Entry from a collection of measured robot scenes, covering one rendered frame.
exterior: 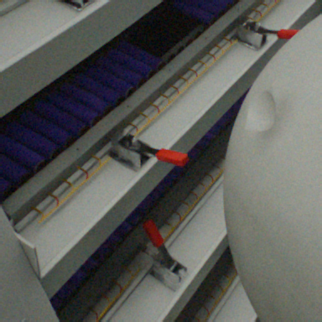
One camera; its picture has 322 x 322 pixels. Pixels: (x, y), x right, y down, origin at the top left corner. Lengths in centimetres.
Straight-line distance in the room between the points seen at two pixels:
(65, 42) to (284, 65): 41
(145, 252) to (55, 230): 22
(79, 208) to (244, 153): 48
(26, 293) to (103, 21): 25
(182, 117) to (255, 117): 56
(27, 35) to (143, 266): 37
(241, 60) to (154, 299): 32
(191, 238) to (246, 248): 67
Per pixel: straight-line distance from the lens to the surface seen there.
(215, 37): 80
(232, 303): 99
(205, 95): 75
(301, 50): 16
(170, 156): 62
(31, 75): 54
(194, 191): 87
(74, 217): 63
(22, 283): 58
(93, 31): 58
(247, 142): 16
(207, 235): 83
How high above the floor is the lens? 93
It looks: 33 degrees down
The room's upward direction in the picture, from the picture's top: 14 degrees counter-clockwise
